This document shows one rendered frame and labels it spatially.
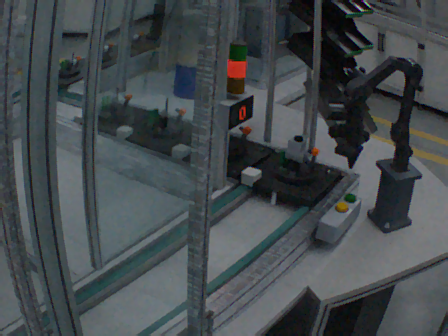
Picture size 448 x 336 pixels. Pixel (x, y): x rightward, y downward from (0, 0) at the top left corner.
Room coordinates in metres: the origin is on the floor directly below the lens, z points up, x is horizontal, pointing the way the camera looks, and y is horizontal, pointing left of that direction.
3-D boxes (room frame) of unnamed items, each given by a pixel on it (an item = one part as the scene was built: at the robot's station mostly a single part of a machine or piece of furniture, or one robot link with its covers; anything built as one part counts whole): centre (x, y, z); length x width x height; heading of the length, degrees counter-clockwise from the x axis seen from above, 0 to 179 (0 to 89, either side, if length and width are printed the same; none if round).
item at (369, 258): (1.88, -0.56, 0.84); 0.90 x 0.70 x 0.03; 114
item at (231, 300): (1.59, -0.20, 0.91); 0.89 x 0.06 x 0.11; 149
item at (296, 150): (1.91, -0.20, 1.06); 0.08 x 0.04 x 0.07; 59
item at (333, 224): (1.72, -0.36, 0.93); 0.21 x 0.07 x 0.06; 149
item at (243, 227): (1.66, -0.04, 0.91); 0.84 x 0.28 x 0.10; 149
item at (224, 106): (1.80, -0.02, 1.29); 0.12 x 0.05 x 0.25; 149
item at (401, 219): (1.83, -0.58, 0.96); 0.15 x 0.15 x 0.20; 24
